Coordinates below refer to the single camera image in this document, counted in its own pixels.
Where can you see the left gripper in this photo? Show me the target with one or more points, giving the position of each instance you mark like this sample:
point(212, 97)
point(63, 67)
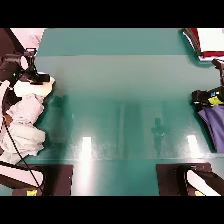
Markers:
point(40, 78)

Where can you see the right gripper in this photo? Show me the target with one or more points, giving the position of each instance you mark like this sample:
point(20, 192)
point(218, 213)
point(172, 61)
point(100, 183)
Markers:
point(202, 97)

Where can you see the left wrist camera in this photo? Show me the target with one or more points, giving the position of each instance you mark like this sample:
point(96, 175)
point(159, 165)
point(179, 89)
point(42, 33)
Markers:
point(30, 55)

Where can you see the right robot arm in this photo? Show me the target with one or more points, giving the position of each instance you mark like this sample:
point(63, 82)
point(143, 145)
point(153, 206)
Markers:
point(203, 181)

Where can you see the pale pink garment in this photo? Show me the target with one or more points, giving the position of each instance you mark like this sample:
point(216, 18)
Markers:
point(28, 108)

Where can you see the white garment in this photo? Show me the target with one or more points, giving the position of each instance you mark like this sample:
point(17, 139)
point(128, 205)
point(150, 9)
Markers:
point(210, 39)

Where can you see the purple garment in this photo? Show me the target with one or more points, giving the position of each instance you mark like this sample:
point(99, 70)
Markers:
point(215, 125)

